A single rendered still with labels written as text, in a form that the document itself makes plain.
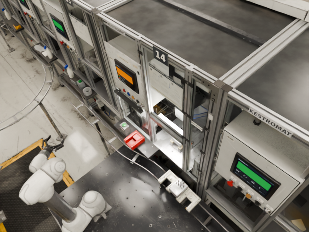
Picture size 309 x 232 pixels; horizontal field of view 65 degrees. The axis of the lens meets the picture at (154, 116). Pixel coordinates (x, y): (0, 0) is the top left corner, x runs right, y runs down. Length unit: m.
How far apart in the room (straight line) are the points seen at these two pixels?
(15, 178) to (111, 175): 1.63
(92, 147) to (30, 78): 2.09
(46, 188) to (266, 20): 1.71
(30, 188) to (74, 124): 2.32
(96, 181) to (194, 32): 1.63
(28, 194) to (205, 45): 1.35
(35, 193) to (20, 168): 2.13
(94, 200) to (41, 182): 0.59
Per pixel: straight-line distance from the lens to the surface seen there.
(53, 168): 1.66
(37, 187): 1.67
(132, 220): 2.28
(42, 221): 3.30
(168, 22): 1.68
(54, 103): 4.34
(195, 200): 2.10
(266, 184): 1.39
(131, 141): 2.34
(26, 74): 5.20
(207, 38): 1.53
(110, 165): 2.53
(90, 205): 2.13
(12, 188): 3.69
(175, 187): 2.08
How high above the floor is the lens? 2.84
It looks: 50 degrees down
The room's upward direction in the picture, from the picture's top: 6 degrees counter-clockwise
